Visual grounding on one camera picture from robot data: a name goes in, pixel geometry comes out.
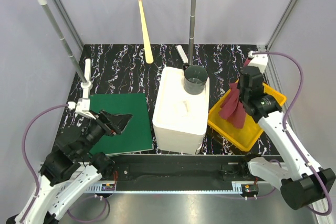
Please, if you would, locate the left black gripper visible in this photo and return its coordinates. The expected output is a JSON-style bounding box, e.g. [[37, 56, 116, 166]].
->
[[78, 108, 133, 158]]

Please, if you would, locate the white styrofoam box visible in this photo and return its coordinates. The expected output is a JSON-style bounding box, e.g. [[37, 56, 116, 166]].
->
[[152, 67, 210, 155]]

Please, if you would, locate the aluminium frame post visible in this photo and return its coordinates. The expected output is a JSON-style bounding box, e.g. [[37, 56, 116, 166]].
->
[[265, 0, 299, 50]]

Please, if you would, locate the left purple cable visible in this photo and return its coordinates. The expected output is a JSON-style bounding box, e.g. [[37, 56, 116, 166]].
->
[[15, 104, 70, 222]]

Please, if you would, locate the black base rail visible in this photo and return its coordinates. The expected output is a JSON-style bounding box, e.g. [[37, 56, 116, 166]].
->
[[111, 154, 256, 193]]

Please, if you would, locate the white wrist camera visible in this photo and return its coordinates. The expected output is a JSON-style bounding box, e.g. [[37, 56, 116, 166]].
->
[[67, 98, 96, 120], [247, 51, 268, 74]]

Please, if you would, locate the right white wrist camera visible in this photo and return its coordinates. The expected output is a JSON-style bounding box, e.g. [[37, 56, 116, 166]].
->
[[247, 51, 268, 74]]

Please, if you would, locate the dark green mug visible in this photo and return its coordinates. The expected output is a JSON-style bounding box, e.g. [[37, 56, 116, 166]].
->
[[183, 63, 208, 95]]

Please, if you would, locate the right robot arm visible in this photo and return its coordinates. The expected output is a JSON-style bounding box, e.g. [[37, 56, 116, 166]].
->
[[238, 66, 335, 210]]

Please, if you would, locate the maroon tank top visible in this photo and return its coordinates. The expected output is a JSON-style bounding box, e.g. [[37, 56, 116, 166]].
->
[[219, 60, 253, 130]]

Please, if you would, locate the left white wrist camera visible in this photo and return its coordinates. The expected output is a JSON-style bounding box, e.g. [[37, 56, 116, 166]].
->
[[67, 98, 96, 120]]

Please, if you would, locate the green binder folder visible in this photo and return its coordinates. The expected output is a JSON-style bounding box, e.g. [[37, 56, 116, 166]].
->
[[90, 93, 153, 155]]

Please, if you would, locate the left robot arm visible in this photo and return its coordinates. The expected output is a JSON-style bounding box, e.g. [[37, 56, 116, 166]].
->
[[6, 110, 132, 223]]

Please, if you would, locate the yellow plastic bin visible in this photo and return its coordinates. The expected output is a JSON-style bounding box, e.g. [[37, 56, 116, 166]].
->
[[207, 81, 287, 151]]

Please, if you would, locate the beige wooden clothes hanger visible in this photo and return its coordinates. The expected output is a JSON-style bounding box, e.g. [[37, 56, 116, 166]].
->
[[138, 0, 154, 64]]

